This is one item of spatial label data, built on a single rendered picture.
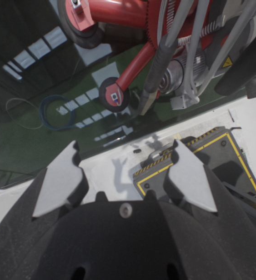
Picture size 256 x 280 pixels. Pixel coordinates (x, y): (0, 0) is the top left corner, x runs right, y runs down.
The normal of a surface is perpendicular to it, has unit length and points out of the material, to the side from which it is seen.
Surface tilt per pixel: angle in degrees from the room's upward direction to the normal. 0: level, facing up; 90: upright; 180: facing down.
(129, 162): 0
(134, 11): 36
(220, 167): 0
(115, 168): 7
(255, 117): 16
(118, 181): 10
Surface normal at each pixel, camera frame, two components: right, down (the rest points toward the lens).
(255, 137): 0.11, 0.02
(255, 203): -0.53, -0.85
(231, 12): 0.12, 0.49
